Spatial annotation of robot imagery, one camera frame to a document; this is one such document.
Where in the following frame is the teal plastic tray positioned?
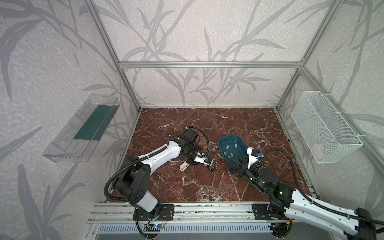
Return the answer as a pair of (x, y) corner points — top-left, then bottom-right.
(218, 134), (249, 174)

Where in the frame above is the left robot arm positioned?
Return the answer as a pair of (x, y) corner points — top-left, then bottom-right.
(104, 126), (215, 216)

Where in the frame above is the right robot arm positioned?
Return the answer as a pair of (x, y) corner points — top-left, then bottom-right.
(230, 160), (380, 240)

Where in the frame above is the pink object in basket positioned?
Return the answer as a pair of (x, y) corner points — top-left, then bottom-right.
(311, 143), (325, 160)

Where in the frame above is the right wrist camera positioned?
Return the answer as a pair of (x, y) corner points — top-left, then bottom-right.
(247, 147), (264, 170)

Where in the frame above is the aluminium mounting rail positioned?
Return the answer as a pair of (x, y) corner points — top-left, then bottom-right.
(87, 202), (289, 224)

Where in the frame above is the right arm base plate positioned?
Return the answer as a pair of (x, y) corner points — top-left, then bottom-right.
(252, 203), (285, 221)

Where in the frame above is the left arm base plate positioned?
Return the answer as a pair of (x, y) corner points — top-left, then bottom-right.
(133, 204), (175, 221)

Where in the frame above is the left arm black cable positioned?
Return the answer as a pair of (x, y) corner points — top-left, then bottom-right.
(103, 125), (210, 202)

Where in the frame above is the white wire mesh basket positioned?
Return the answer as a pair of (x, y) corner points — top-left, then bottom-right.
(291, 91), (364, 164)

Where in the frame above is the clear plastic wall bin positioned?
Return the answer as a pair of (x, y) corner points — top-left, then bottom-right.
(42, 94), (120, 163)

